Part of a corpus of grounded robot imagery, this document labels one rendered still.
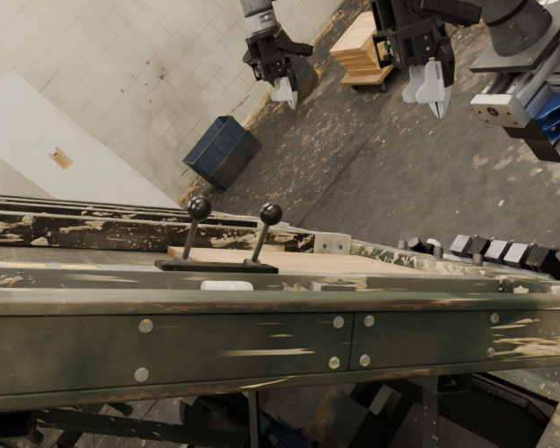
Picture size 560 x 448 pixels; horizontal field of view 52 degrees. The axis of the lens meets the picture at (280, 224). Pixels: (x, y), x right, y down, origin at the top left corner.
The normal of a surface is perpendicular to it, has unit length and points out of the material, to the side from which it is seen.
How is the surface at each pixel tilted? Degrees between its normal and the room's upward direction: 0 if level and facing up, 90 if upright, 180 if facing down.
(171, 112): 90
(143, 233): 90
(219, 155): 90
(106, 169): 90
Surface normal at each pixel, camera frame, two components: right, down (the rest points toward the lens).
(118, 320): 0.47, 0.09
